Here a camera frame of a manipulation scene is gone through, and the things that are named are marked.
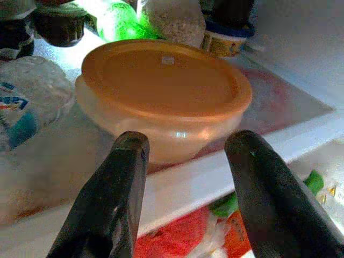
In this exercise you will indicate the green plastic bottle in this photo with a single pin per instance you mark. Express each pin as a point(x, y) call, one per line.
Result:
point(118, 21)

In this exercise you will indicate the orange lid round food container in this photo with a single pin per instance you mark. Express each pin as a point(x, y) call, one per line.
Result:
point(161, 83)

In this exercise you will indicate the white open fridge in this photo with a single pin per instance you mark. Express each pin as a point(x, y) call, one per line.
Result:
point(295, 48)

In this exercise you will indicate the dark lidded jar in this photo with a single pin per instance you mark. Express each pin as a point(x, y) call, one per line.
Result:
point(57, 25)

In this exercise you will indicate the orange red snack packs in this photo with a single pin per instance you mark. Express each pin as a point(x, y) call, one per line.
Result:
point(177, 236)

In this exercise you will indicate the frosted white food bag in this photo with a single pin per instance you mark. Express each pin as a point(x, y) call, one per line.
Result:
point(174, 21)

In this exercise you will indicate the blue label clear water bottle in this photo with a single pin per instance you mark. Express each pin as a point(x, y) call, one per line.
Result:
point(29, 88)

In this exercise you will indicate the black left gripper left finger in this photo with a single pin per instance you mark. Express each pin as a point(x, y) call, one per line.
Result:
point(113, 193)

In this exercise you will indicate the green snack pack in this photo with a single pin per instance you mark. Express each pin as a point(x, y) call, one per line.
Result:
point(224, 207)

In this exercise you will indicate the white edged glass fridge shelf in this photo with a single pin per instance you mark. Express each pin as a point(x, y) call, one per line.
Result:
point(188, 185)

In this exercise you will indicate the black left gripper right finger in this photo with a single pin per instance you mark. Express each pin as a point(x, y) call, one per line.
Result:
point(271, 204)

